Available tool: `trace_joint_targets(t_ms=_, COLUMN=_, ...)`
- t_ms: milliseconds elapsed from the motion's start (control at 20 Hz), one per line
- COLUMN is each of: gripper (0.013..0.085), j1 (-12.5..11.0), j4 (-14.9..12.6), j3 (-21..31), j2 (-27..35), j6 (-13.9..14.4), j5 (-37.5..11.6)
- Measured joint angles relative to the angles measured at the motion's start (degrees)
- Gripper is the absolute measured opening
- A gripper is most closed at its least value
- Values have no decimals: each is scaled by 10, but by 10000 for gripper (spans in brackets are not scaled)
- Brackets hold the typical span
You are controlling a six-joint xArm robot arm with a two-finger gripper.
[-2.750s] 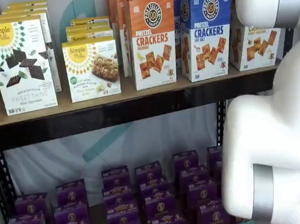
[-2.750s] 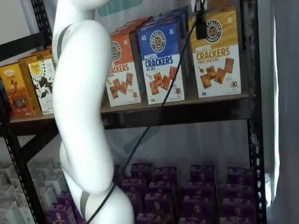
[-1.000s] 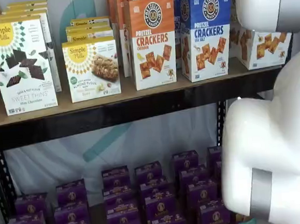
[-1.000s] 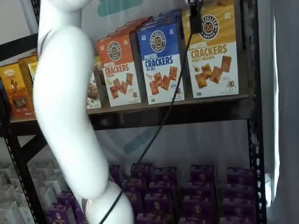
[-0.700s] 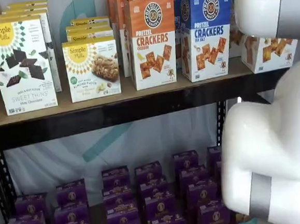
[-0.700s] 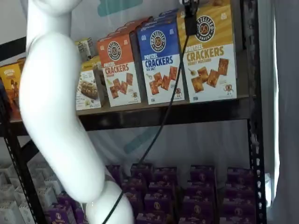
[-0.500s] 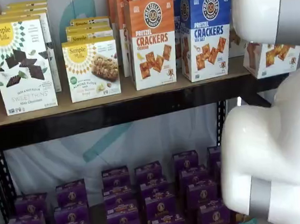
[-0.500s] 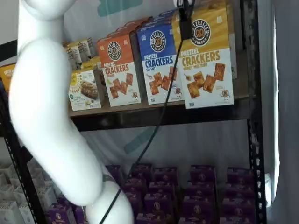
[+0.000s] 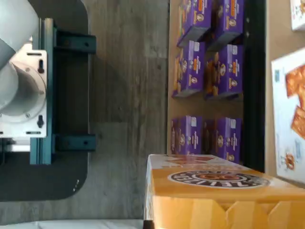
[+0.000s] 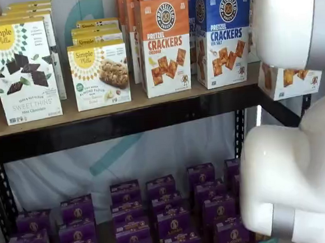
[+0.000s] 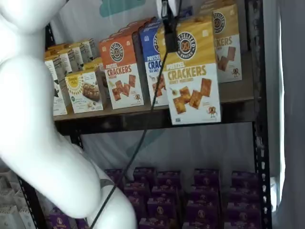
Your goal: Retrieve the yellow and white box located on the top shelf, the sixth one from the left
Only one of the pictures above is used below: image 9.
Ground brown wooden shelf board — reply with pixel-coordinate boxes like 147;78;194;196
166;0;245;158
264;0;305;229

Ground black metal shelf rack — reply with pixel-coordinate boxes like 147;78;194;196
242;0;266;173

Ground dark teal metal mounting frame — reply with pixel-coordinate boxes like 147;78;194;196
30;18;97;166

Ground blue white pretzel crackers box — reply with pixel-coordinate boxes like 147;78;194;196
290;0;305;31

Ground black rounded base platform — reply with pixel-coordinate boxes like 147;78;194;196
0;0;91;202

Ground purple macaroni box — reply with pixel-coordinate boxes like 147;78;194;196
176;0;213;48
207;0;245;52
170;115;203;156
204;44;244;101
202;116;243;165
173;40;206;99

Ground yellow white pretzel crackers box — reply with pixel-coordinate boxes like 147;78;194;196
271;47;305;185
142;154;305;229

